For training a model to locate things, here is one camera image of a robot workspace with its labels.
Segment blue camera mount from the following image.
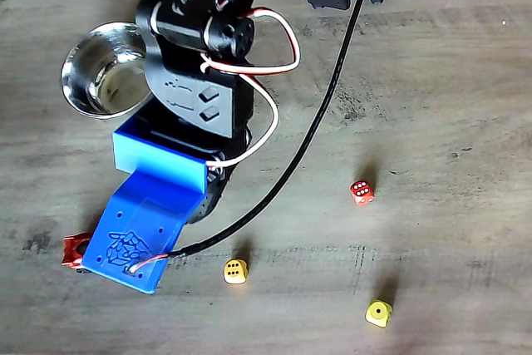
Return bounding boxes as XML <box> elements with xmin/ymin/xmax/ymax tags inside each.
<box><xmin>81</xmin><ymin>116</ymin><xmax>208</xmax><ymax>295</ymax></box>

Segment stainless steel bowl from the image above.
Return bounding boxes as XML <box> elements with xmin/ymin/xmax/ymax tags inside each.
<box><xmin>60</xmin><ymin>21</ymin><xmax>155</xmax><ymax>120</ymax></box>

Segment red toy car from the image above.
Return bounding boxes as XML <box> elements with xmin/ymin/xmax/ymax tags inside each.
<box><xmin>61</xmin><ymin>232</ymin><xmax>93</xmax><ymax>276</ymax></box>

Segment lime yellow die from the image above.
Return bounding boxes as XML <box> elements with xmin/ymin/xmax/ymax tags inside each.
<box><xmin>365</xmin><ymin>298</ymin><xmax>393</xmax><ymax>328</ymax></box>

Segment white servo wire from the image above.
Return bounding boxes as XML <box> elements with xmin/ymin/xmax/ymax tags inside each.
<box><xmin>199</xmin><ymin>7</ymin><xmax>302</xmax><ymax>77</ymax></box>
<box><xmin>205</xmin><ymin>71</ymin><xmax>279</xmax><ymax>173</ymax></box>

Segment thick black cable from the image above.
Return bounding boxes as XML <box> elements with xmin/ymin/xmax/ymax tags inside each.
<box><xmin>165</xmin><ymin>0</ymin><xmax>373</xmax><ymax>263</ymax></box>

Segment red die white dots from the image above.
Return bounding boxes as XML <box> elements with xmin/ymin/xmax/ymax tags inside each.
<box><xmin>349</xmin><ymin>180</ymin><xmax>376</xmax><ymax>206</ymax></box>

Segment orange-yellow die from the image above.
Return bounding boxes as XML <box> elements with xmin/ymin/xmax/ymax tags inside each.
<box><xmin>223</xmin><ymin>258</ymin><xmax>249</xmax><ymax>285</ymax></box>

